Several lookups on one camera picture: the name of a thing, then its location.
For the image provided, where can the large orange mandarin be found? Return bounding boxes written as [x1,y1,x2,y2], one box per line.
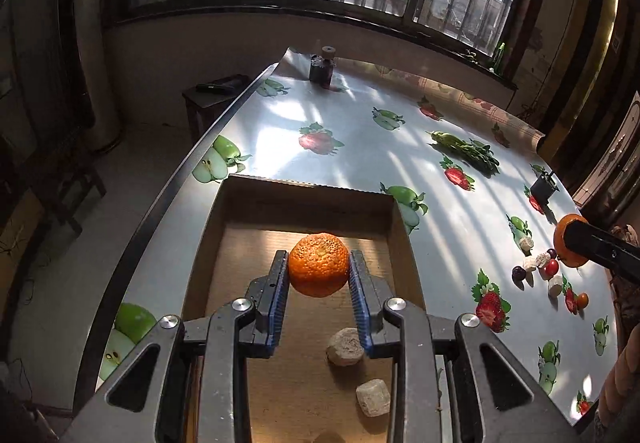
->
[288,233,350,298]

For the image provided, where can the dark wooden side table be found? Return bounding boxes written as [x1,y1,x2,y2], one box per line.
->
[182,74,252,145]

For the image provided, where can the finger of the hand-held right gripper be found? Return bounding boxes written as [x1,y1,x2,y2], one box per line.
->
[564,218,640,277]

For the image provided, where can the fruit print tablecloth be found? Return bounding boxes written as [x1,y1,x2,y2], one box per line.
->
[95,48,620,425]

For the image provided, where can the dark jar with cork lid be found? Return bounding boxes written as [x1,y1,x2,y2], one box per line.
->
[319,45,339,89]

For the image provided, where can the brown cardboard box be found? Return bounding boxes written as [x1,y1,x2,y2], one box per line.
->
[182,174,427,443]

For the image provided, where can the round beige lump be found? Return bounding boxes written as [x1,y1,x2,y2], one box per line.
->
[326,327,365,367]

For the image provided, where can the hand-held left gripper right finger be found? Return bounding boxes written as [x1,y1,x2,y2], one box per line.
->
[348,250,582,443]

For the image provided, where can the black remote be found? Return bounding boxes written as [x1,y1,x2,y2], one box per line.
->
[195,77,247,94]

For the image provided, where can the square beige lump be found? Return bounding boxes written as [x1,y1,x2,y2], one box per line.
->
[355,378,391,418]

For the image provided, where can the dark wooden furniture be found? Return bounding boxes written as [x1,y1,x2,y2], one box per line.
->
[0,123,108,239]

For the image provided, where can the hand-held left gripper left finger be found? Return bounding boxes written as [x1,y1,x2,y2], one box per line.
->
[60,250,291,443]

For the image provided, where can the green leafy vegetable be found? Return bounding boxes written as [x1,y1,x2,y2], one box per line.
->
[429,130,501,175]

